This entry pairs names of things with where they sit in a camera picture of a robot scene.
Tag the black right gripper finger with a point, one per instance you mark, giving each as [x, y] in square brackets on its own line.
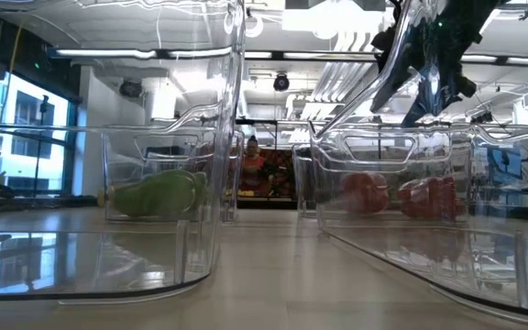
[390, 89]
[429, 98]

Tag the red bell pepper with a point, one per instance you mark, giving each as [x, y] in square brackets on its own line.
[429, 197]
[365, 192]

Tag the green bell pepper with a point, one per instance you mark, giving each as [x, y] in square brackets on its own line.
[158, 192]

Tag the clear plastic bin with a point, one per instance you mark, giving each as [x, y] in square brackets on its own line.
[108, 266]
[429, 256]
[303, 183]
[122, 151]

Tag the person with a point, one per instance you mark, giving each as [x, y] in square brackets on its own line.
[252, 169]

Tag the black ceiling camera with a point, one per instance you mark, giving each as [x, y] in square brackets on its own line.
[281, 82]

